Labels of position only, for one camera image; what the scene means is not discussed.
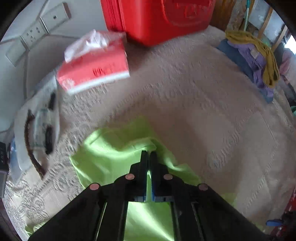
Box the blue plastic sleeve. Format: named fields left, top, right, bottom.
left=8, top=138, right=20, bottom=176

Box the brown beaded bracelet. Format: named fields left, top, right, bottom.
left=24, top=109, right=47, bottom=179

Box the black coffee cup gift box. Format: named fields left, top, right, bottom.
left=0, top=142, right=9, bottom=198

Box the red tissue pack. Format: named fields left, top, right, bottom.
left=57, top=30, right=130, bottom=94

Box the white wall socket panel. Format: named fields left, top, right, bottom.
left=6, top=2, right=71, bottom=66

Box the teal cloth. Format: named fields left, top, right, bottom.
left=291, top=106, right=296, bottom=114

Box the red storage bag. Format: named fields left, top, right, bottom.
left=100, top=0, right=216, bottom=47

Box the light green t-shirt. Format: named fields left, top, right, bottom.
left=24, top=115, right=238, bottom=241

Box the blue garment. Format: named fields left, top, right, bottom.
left=216, top=38, right=275, bottom=105

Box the black marker pen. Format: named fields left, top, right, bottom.
left=45, top=91, right=56, bottom=155

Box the white lace tablecloth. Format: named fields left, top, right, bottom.
left=4, top=27, right=295, bottom=240

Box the mustard yellow garment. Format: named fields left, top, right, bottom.
left=225, top=30, right=280, bottom=88

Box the purple garment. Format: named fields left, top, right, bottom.
left=227, top=40, right=273, bottom=103

